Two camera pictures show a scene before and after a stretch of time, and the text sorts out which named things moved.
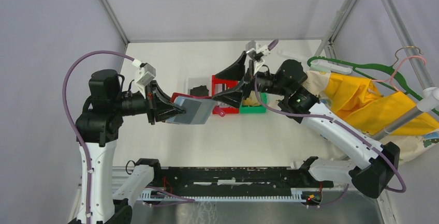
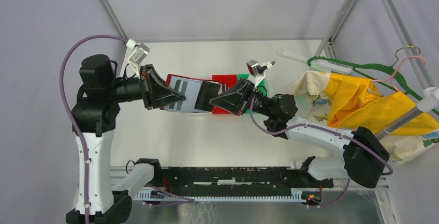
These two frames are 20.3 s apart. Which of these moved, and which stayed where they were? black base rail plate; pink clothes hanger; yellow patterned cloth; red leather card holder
Moved: red leather card holder
Stayed: pink clothes hanger; yellow patterned cloth; black base rail plate
